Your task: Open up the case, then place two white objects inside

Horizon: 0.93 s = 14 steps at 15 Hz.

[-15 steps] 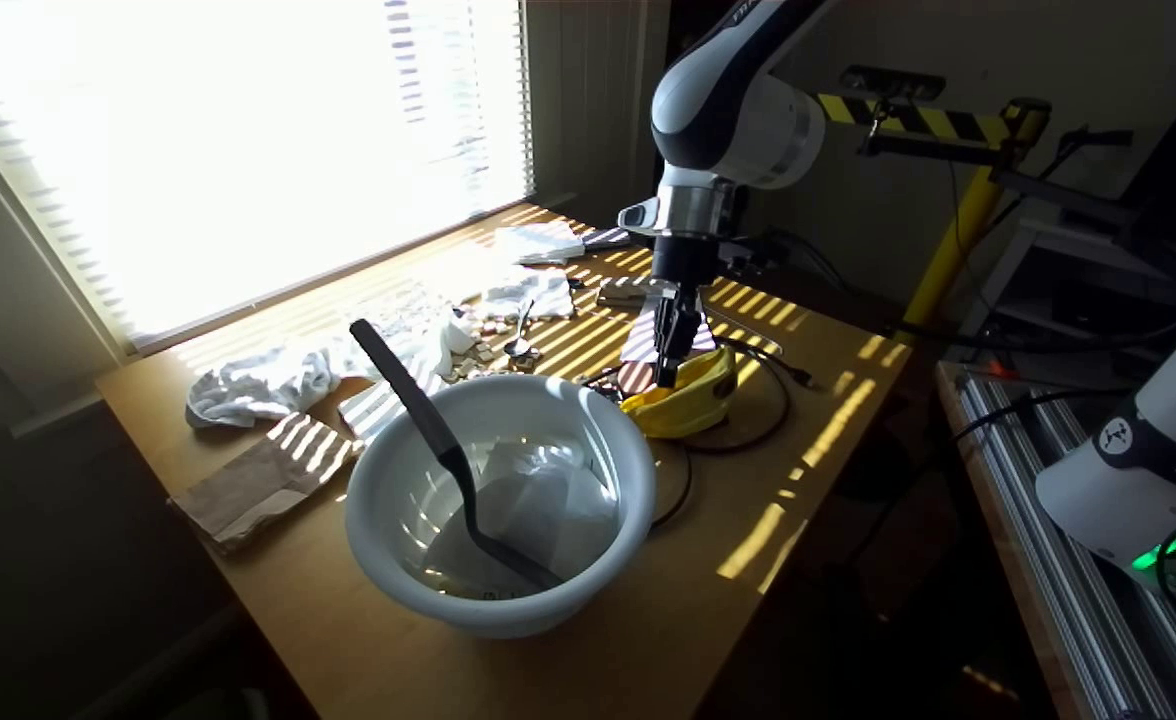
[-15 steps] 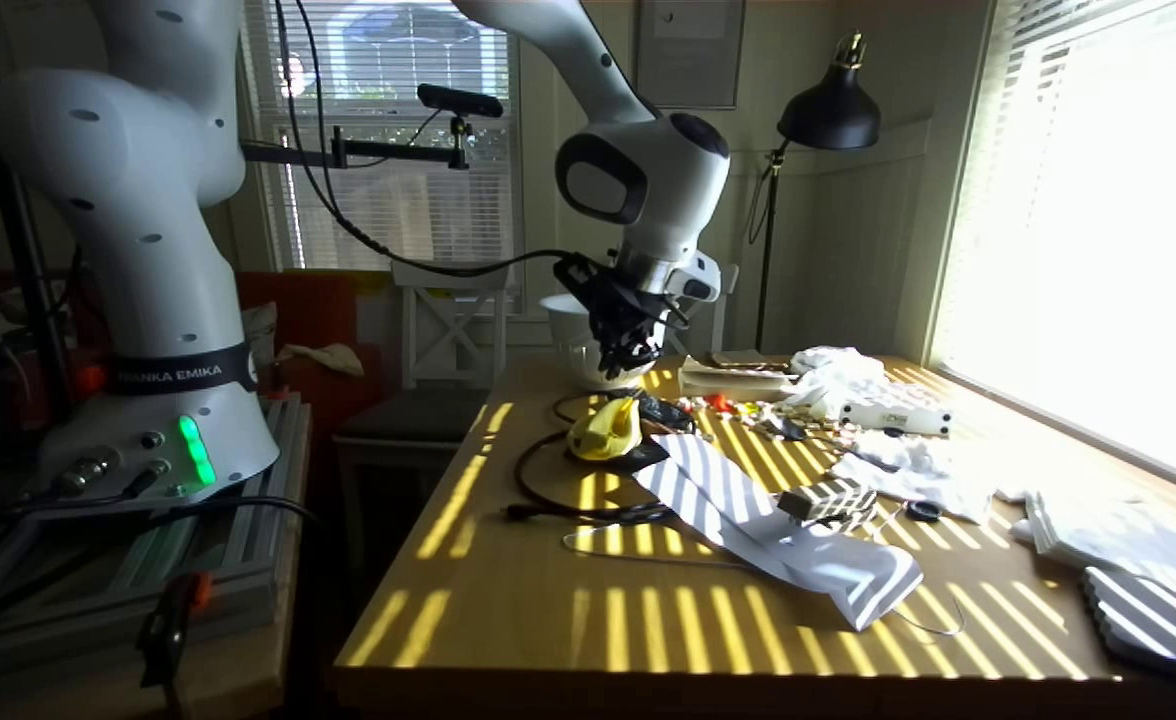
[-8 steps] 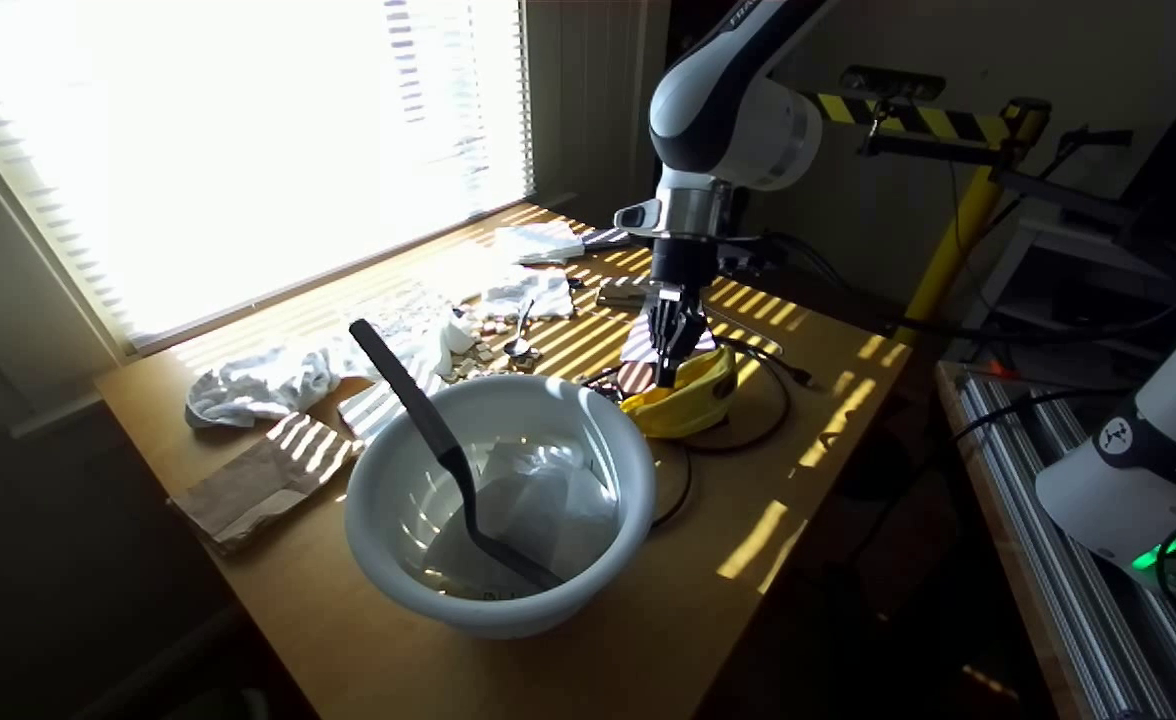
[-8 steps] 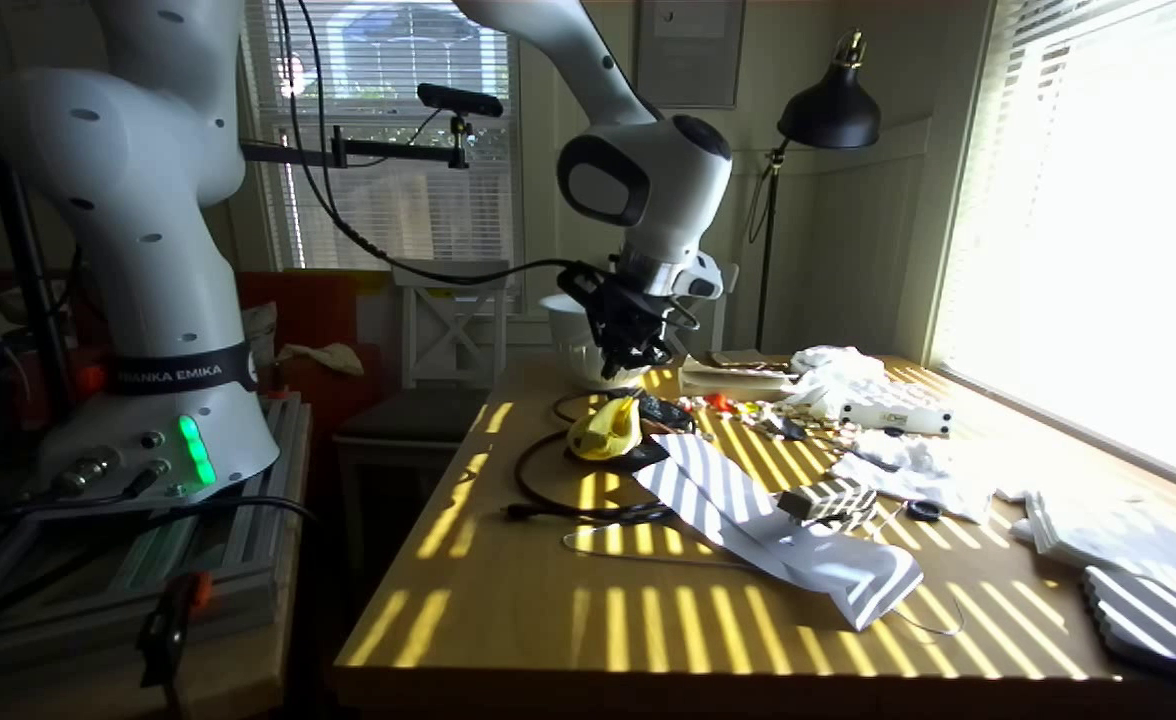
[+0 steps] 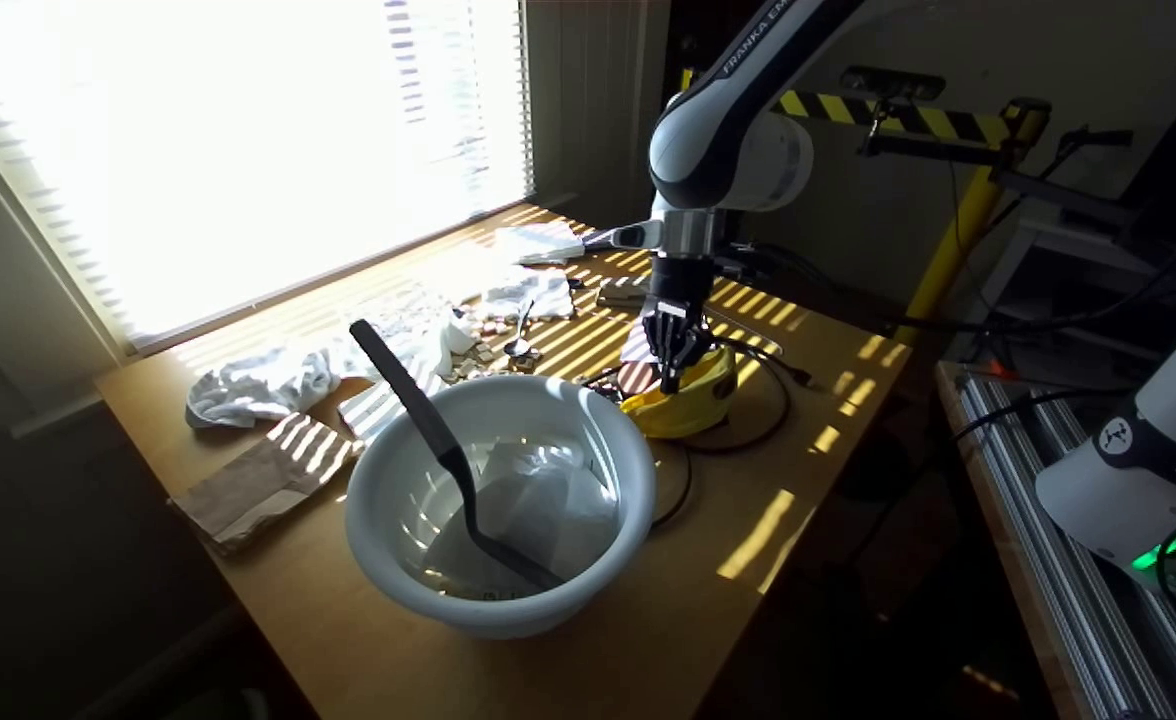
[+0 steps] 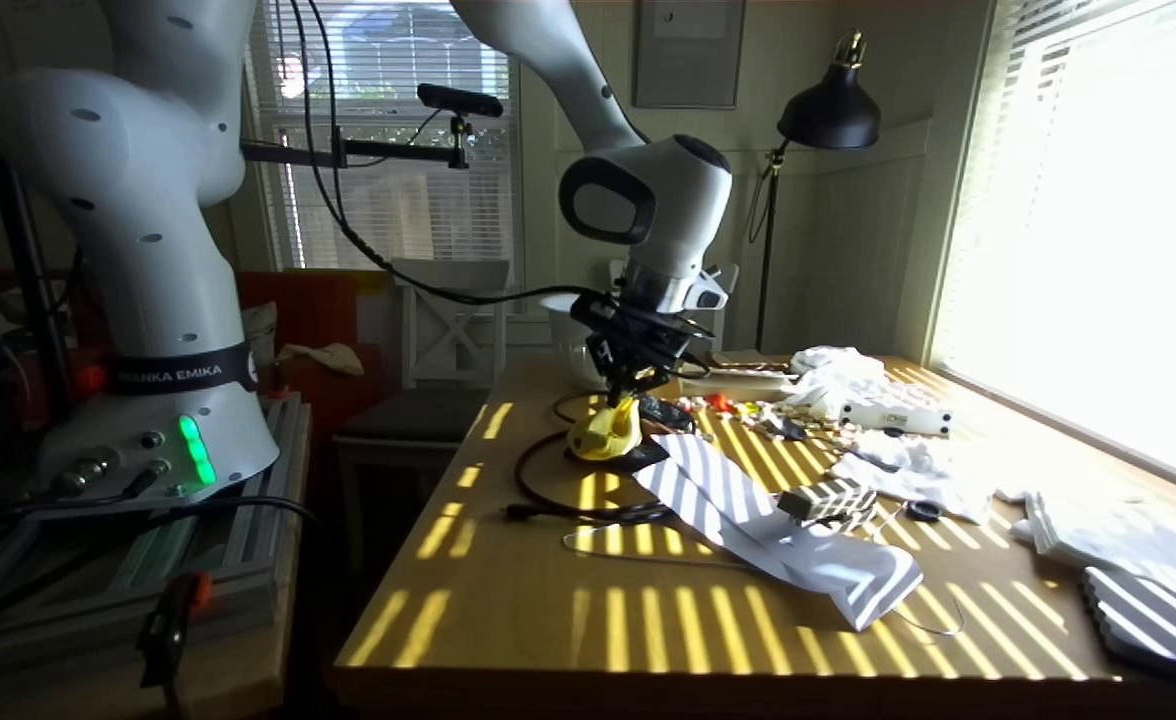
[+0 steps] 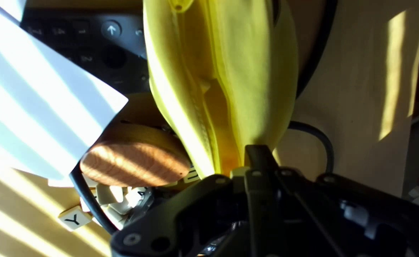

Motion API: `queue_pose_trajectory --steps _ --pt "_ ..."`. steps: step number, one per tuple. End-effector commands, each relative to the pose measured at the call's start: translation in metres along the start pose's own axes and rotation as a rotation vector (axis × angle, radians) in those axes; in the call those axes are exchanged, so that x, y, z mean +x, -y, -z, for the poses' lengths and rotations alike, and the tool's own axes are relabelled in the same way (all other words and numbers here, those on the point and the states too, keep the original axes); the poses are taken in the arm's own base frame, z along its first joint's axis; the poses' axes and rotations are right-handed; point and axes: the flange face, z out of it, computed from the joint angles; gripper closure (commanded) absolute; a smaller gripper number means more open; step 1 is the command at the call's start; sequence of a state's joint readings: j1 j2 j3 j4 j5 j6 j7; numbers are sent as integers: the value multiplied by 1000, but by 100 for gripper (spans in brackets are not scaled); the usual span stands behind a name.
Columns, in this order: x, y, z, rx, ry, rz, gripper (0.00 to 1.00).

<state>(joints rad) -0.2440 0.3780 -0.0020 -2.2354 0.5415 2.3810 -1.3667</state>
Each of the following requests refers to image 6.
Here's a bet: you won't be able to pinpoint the orange black hand tool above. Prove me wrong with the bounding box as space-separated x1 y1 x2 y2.
137 568 220 673

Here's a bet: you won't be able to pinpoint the small white rumpled cloth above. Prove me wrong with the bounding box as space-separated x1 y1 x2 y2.
832 431 1000 525

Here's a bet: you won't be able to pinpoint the yellow banana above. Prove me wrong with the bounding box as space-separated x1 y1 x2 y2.
563 390 649 469

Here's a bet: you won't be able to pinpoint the thin black table cable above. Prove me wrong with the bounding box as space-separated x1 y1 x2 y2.
503 382 681 526

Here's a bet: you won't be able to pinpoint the dark folded cloth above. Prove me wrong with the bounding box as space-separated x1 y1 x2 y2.
1081 559 1176 686

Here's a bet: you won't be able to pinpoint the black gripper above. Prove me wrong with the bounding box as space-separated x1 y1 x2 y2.
563 283 712 402

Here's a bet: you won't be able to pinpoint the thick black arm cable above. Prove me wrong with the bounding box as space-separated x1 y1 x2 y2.
282 0 600 311

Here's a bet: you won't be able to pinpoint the white window blinds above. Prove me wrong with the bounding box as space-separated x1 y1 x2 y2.
266 0 524 275
928 0 1176 500

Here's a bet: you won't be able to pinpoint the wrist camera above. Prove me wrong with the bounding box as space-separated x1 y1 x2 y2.
672 271 732 320

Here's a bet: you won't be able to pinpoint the small black white object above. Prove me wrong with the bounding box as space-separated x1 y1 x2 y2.
775 474 883 534

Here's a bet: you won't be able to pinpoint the white folded cloth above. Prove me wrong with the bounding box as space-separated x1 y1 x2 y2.
1013 489 1176 615

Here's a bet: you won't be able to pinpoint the white crumpled cloth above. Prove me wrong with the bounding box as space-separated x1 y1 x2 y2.
783 344 905 414

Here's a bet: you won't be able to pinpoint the grey framed wall picture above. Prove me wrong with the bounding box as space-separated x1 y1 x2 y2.
630 0 750 113

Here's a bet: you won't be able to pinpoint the long grey striped cloth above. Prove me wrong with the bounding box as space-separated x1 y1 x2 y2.
631 431 928 634

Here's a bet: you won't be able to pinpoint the red cabinet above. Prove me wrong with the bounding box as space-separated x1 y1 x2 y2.
238 269 405 443

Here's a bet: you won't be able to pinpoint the aluminium rail robot platform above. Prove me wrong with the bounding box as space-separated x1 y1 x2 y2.
0 390 316 720

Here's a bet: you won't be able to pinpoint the black tripod pole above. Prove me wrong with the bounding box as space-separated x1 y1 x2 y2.
0 0 79 431

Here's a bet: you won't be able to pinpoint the black desk lamp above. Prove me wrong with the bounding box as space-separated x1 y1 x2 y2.
743 26 883 355

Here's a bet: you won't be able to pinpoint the black stereo camera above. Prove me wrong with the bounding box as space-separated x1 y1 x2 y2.
413 79 508 122

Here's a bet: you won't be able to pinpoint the beige cloth on cabinet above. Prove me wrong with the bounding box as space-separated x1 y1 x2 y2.
274 339 367 381

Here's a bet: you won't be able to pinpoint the small white tube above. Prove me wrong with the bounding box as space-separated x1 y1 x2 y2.
841 400 955 439

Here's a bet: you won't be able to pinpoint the white wooden chair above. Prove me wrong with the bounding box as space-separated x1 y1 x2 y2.
334 256 518 565

